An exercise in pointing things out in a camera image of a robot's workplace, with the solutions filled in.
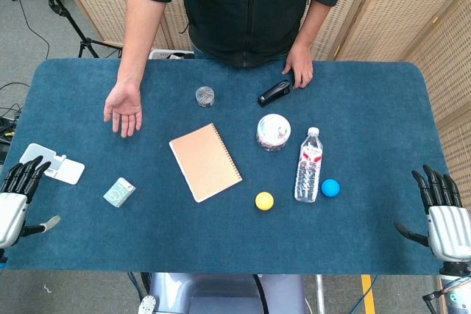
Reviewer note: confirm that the person left hand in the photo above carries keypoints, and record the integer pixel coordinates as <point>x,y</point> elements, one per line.
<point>300,67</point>

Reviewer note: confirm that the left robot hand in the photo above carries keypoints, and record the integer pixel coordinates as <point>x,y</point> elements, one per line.
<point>13,203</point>

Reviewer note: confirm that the person right hand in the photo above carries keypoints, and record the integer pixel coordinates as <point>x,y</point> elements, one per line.
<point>125,108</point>

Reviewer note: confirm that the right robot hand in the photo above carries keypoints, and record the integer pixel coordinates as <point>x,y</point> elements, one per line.
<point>446,224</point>

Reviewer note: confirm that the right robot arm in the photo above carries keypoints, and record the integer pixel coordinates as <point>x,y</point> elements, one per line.
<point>455,288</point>

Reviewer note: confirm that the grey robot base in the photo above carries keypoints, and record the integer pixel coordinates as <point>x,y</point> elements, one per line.
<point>224,295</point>

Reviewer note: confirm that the person left forearm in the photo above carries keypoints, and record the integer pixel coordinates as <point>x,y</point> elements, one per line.
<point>311,21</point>

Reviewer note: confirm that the person right forearm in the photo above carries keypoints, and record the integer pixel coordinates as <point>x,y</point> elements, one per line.
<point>141,36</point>

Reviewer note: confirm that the light green tissue packet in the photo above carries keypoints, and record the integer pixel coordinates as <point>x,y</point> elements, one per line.
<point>119,191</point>

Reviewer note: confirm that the black stapler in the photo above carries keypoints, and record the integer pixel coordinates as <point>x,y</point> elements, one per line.
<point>275,92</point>

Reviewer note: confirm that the white phone stand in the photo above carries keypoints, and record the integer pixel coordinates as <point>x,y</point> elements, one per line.
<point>55,165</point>

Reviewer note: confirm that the white round container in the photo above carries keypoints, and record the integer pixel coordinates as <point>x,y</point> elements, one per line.
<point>273,132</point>

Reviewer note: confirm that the person black jacket torso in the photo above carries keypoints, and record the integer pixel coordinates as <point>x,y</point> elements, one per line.
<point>239,9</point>

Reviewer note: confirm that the brown spiral notebook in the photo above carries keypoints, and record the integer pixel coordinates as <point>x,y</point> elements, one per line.
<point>205,162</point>

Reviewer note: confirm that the clear plastic water bottle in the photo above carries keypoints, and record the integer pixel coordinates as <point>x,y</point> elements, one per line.
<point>309,167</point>

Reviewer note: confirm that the black tripod stand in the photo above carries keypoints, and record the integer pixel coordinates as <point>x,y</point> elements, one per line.
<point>66,16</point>

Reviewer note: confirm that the blue ball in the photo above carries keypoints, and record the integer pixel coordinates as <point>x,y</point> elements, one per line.
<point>330,187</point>

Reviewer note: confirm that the yellow ball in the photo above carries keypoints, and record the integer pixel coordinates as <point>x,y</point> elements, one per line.
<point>264,201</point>

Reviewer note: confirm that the blue table mat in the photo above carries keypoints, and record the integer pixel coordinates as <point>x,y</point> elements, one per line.
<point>228,225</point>

